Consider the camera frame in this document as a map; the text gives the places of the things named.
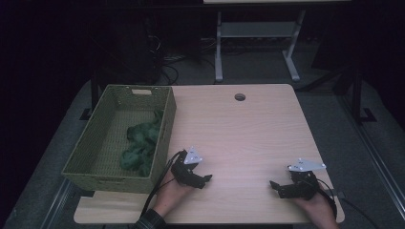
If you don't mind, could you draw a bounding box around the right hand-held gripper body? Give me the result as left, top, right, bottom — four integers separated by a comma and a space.
287, 157, 327, 201

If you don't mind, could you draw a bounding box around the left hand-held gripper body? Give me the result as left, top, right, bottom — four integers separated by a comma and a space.
170, 146, 203, 186

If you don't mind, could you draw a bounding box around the dark green garment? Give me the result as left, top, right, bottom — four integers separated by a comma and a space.
118, 109, 165, 178

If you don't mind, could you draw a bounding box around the green woven basket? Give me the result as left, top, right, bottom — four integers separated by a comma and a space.
61, 84, 178, 195

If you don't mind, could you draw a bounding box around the person's left hand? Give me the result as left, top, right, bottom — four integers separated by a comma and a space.
153, 178, 195, 219

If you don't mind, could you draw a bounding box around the person's right hand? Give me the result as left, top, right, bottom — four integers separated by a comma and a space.
294, 192, 340, 229

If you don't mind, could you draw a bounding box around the grey tape strip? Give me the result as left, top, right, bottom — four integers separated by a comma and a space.
324, 189, 347, 199

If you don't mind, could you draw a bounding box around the white metal stand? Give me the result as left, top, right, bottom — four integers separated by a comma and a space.
214, 9, 307, 83

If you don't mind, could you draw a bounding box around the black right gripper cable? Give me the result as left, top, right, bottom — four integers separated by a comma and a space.
313, 177, 380, 229

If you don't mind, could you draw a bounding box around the aluminium floor rail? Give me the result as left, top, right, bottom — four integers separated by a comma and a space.
39, 177, 77, 229
337, 94, 405, 220

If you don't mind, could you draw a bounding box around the tangle of floor cables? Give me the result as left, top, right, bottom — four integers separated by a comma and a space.
149, 32, 218, 86

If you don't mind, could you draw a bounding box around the black frame post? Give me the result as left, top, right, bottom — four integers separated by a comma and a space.
79, 70, 100, 121
352, 63, 377, 125

